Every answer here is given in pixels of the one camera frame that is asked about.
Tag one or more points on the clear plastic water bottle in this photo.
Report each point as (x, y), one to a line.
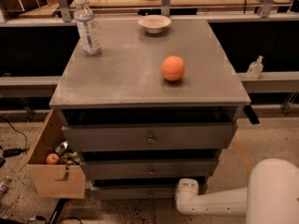
(87, 28)

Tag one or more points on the white ceramic bowl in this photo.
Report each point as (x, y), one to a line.
(154, 24)

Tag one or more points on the grey bottom drawer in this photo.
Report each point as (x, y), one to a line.
(163, 191)

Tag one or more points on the grey middle drawer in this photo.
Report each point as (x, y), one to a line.
(158, 168)

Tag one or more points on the red apple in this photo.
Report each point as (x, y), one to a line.
(52, 159)

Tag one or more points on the black power adapter with cable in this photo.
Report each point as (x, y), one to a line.
(16, 151)

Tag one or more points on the orange ball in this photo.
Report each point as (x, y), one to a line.
(173, 68)

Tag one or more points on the green snack packets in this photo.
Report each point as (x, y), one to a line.
(66, 155)

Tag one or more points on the wooden box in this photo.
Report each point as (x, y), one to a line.
(53, 180)

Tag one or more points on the clear sanitizer pump bottle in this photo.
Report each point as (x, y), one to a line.
(255, 68)

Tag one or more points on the grey drawer cabinet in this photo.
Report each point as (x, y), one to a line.
(123, 85)

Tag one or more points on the grey top drawer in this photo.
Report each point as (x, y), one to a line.
(153, 137)

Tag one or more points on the grey drawer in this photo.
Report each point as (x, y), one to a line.
(163, 191)
(158, 168)
(153, 137)

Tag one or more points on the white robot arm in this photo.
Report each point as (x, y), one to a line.
(271, 196)

